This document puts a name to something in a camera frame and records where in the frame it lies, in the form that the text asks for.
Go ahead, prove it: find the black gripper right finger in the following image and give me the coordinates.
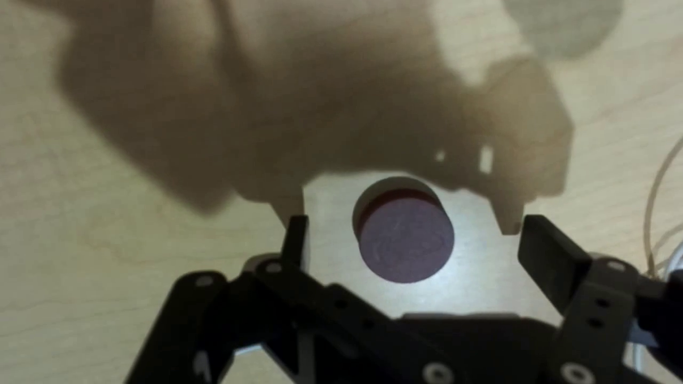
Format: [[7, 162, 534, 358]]
[[517, 213, 683, 384]]

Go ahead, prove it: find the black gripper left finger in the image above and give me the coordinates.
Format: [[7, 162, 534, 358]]
[[126, 211, 456, 384]]

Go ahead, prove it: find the dark red round lid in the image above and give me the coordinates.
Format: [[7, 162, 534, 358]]
[[351, 174, 456, 286]]

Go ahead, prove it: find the white tangled cable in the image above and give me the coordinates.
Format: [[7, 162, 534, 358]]
[[641, 134, 683, 276]]

